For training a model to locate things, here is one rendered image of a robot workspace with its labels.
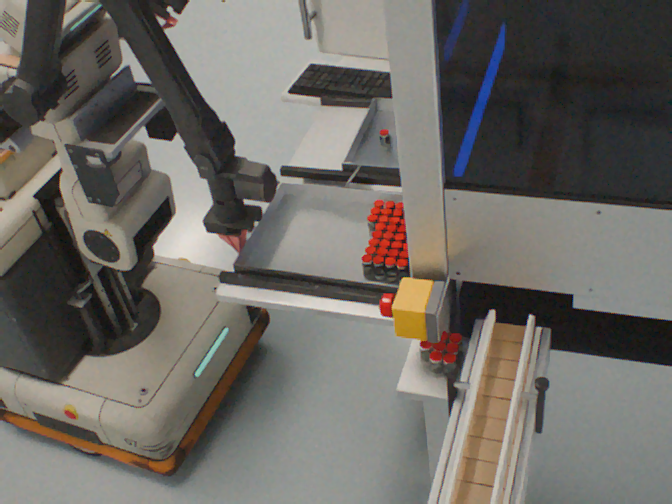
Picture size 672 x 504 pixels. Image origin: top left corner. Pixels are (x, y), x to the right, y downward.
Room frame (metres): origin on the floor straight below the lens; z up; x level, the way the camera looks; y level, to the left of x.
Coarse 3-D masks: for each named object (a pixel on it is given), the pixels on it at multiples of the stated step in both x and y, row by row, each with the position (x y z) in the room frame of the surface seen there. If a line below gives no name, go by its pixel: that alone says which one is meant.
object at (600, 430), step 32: (512, 320) 0.96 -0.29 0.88; (576, 352) 0.86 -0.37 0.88; (608, 352) 0.85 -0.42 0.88; (640, 352) 0.84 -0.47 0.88; (576, 384) 0.86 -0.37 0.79; (608, 384) 0.84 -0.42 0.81; (640, 384) 0.82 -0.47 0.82; (544, 416) 0.88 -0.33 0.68; (576, 416) 0.86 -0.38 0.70; (608, 416) 0.84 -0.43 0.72; (640, 416) 0.81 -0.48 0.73; (544, 448) 0.88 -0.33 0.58; (576, 448) 0.86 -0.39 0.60; (608, 448) 0.83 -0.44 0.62; (640, 448) 0.81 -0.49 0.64; (544, 480) 0.88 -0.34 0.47; (576, 480) 0.85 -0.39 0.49; (608, 480) 0.83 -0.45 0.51; (640, 480) 0.80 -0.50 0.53
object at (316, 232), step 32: (288, 192) 1.42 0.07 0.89; (320, 192) 1.39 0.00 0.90; (352, 192) 1.36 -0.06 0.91; (384, 192) 1.33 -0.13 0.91; (256, 224) 1.30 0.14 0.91; (288, 224) 1.32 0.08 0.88; (320, 224) 1.30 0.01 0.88; (352, 224) 1.28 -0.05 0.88; (256, 256) 1.24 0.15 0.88; (288, 256) 1.22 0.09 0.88; (320, 256) 1.21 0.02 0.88; (352, 256) 1.19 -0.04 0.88; (384, 288) 1.06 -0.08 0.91
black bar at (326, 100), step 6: (324, 96) 1.76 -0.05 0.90; (330, 96) 1.75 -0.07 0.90; (336, 96) 1.75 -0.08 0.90; (342, 96) 1.74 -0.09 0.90; (348, 96) 1.74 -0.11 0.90; (324, 102) 1.75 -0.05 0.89; (330, 102) 1.74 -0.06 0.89; (336, 102) 1.73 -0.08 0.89; (342, 102) 1.73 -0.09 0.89; (348, 102) 1.72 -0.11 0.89; (354, 102) 1.71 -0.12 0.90; (360, 102) 1.71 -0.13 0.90; (366, 102) 1.70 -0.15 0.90
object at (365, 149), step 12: (372, 108) 1.66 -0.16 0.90; (384, 108) 1.67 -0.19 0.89; (372, 120) 1.64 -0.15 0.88; (384, 120) 1.63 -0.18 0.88; (360, 132) 1.57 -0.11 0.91; (372, 132) 1.59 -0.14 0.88; (360, 144) 1.56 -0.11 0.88; (372, 144) 1.55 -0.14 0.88; (396, 144) 1.53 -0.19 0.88; (348, 156) 1.49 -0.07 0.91; (360, 156) 1.51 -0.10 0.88; (372, 156) 1.50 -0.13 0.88; (384, 156) 1.49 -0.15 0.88; (396, 156) 1.49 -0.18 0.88; (348, 168) 1.45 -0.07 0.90; (360, 168) 1.44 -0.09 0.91; (372, 168) 1.42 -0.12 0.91; (384, 168) 1.41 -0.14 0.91; (396, 168) 1.40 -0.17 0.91
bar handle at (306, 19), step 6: (300, 0) 2.09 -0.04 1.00; (306, 0) 2.10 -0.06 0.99; (300, 6) 2.10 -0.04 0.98; (306, 6) 2.10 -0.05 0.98; (300, 12) 2.10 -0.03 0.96; (306, 12) 2.09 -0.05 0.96; (312, 12) 2.14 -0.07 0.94; (306, 18) 2.09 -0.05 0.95; (312, 18) 2.12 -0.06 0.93; (306, 24) 2.09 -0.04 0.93; (306, 30) 2.09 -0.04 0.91; (306, 36) 2.09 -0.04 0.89; (312, 36) 2.10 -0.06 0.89
